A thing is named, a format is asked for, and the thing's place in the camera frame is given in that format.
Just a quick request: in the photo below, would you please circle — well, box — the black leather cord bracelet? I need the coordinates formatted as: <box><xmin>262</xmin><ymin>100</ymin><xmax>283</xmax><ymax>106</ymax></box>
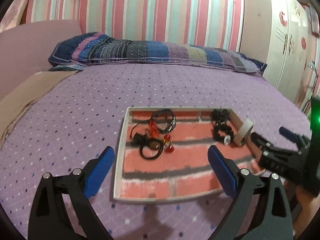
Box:
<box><xmin>130</xmin><ymin>108</ymin><xmax>177</xmax><ymax>139</ymax></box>

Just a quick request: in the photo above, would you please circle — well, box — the patchwork blue purple pillow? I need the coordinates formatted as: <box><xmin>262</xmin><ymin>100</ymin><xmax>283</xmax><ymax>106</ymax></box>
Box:
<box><xmin>48</xmin><ymin>32</ymin><xmax>267</xmax><ymax>76</ymax></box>

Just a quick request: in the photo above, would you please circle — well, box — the silver desk lamp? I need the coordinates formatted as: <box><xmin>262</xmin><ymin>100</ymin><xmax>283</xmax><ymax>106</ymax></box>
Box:
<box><xmin>305</xmin><ymin>61</ymin><xmax>318</xmax><ymax>112</ymax></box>

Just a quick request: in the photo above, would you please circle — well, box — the person's right hand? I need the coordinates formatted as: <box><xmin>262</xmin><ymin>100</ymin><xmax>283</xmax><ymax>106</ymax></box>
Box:
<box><xmin>284</xmin><ymin>180</ymin><xmax>319</xmax><ymax>239</ymax></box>

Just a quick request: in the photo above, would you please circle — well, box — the black flower hair tie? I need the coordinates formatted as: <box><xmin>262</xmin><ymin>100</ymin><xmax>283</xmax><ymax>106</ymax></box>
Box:
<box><xmin>213</xmin><ymin>123</ymin><xmax>235</xmax><ymax>146</ymax></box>

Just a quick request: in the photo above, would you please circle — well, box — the purple dotted bedspread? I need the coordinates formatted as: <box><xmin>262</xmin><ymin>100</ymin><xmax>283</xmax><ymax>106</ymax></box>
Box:
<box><xmin>1</xmin><ymin>64</ymin><xmax>311</xmax><ymax>239</ymax></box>

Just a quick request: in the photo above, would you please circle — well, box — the white decorated wardrobe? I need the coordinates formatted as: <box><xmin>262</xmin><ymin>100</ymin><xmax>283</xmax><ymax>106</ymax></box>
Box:
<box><xmin>263</xmin><ymin>0</ymin><xmax>309</xmax><ymax>103</ymax></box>

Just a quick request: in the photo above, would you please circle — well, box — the white tray brick-pattern liner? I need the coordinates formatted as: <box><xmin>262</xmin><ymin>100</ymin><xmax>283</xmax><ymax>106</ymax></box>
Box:
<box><xmin>113</xmin><ymin>107</ymin><xmax>262</xmax><ymax>203</ymax></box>

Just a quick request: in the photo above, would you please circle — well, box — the tan folded cloth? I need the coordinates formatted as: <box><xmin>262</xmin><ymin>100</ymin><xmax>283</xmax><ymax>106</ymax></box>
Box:
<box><xmin>1</xmin><ymin>70</ymin><xmax>77</xmax><ymax>145</ymax></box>

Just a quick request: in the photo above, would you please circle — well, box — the white band wrist watch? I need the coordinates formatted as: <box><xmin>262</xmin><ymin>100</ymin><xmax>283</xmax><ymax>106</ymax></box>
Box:
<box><xmin>233</xmin><ymin>119</ymin><xmax>254</xmax><ymax>147</ymax></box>

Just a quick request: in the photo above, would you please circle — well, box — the pink padded headboard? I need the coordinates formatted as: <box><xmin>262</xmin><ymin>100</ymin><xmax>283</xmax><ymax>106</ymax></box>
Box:
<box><xmin>0</xmin><ymin>20</ymin><xmax>82</xmax><ymax>99</ymax></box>

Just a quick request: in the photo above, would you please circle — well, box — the pink floral curtain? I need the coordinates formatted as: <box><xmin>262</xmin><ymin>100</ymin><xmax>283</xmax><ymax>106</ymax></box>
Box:
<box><xmin>1</xmin><ymin>0</ymin><xmax>29</xmax><ymax>33</ymax></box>

